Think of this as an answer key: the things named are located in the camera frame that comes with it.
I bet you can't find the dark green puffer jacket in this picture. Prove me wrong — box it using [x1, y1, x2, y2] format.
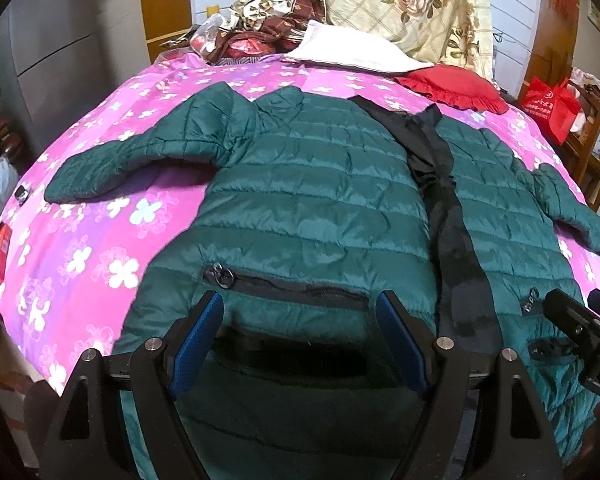
[45, 83, 600, 479]

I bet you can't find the wooden shelf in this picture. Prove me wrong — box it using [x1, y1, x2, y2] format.
[560, 67, 600, 211]

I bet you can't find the red gift bag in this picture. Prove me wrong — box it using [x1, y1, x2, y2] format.
[521, 77, 582, 145]

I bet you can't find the small black device on bed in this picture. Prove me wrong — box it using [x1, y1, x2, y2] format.
[14, 184, 31, 206]

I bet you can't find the red ruffled pillow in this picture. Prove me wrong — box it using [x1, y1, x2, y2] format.
[396, 64, 509, 115]

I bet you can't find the cream rose-print quilt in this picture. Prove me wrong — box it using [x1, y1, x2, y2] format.
[272, 0, 496, 82]

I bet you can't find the white pillow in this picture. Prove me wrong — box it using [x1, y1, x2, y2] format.
[285, 21, 434, 74]

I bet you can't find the brown patterned blanket pile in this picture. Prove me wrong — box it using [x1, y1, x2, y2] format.
[161, 0, 326, 64]

